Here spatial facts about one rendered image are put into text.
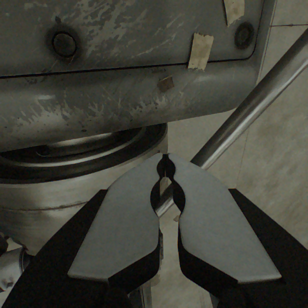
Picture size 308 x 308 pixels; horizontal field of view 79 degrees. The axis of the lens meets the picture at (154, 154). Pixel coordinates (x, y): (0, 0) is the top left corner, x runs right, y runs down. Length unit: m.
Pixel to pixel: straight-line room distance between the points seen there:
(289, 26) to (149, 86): 2.22
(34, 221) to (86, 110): 0.15
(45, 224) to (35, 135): 0.12
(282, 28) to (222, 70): 2.09
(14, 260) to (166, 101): 0.45
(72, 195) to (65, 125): 0.08
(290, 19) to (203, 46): 2.17
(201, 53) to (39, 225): 0.25
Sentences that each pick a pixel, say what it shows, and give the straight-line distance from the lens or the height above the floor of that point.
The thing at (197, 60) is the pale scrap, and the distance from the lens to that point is 0.19.
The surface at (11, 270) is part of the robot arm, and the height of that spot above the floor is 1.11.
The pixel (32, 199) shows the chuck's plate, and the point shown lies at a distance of 0.24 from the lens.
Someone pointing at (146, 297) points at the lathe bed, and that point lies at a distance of 1.44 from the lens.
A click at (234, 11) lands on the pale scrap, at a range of 0.21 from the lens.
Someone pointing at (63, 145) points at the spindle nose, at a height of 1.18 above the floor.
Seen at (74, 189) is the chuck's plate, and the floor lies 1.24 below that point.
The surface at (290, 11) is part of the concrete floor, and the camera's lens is 2.34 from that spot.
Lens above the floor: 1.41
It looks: 54 degrees down
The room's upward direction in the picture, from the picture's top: 140 degrees clockwise
